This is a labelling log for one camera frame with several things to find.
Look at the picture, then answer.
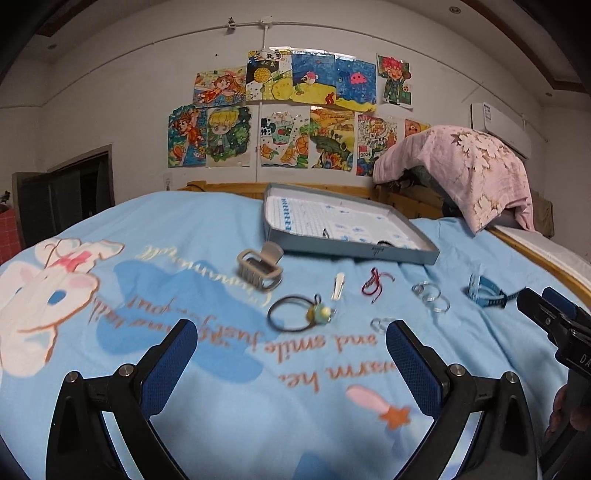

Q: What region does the white air conditioner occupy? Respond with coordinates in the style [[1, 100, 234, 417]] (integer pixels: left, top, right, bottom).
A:
[[470, 102, 533, 160]]

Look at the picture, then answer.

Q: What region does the olive cloth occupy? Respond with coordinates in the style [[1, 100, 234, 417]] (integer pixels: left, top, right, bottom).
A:
[[534, 188, 555, 239]]

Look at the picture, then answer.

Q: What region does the grey shallow tray box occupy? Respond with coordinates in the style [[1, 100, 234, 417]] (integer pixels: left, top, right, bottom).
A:
[[262, 182, 441, 266]]

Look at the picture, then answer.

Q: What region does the pink floral cloth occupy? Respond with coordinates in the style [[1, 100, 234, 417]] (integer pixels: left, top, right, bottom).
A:
[[372, 124, 536, 233]]

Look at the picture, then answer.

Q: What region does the person's right hand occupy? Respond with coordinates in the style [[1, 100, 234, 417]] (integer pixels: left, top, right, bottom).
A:
[[545, 382, 591, 439]]

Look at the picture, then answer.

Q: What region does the black hair tie green ball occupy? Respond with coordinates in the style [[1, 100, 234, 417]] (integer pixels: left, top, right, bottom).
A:
[[267, 294, 335, 333]]

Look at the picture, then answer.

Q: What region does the dark grey bedding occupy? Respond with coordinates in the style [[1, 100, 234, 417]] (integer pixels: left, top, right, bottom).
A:
[[399, 167, 464, 217]]

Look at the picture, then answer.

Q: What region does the blue printed blanket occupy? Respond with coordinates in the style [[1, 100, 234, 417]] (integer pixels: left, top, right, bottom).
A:
[[0, 190, 591, 480]]

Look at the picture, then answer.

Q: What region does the red checked cloth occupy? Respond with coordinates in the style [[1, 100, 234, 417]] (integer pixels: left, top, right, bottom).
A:
[[0, 208, 23, 265]]

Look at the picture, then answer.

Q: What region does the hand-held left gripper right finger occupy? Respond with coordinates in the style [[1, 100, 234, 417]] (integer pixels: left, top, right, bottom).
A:
[[385, 320, 541, 480]]

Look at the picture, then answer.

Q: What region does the red string bracelet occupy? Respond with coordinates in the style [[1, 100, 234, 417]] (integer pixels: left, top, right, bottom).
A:
[[361, 268, 395, 304]]

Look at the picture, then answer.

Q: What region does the white mattress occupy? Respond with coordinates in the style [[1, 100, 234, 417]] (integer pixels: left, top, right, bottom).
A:
[[493, 225, 591, 283]]

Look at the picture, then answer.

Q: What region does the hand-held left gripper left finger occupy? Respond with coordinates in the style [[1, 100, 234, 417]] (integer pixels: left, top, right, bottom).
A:
[[46, 318, 199, 480]]

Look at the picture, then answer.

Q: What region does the group of children's wall drawings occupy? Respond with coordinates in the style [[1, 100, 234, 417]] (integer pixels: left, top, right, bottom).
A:
[[167, 46, 432, 177]]

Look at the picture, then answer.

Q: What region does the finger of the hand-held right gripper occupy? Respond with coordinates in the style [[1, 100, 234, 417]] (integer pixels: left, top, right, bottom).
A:
[[542, 286, 591, 324], [516, 288, 573, 354]]

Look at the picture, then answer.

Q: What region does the white cable conduit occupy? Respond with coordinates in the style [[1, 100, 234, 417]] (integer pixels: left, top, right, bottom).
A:
[[0, 16, 550, 185]]

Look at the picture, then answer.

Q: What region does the wooden bed frame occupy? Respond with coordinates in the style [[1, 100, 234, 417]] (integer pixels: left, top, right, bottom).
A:
[[178, 180, 591, 301]]

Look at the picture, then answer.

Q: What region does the blue wrist watch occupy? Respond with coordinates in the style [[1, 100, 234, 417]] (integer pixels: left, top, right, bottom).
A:
[[463, 273, 525, 309]]

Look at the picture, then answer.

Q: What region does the dark wooden door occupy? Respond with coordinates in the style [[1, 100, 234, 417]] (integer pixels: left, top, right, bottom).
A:
[[11, 144, 116, 232]]

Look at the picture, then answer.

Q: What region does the beige hair claw clip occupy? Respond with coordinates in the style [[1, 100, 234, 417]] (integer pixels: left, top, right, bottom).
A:
[[236, 242, 283, 291]]

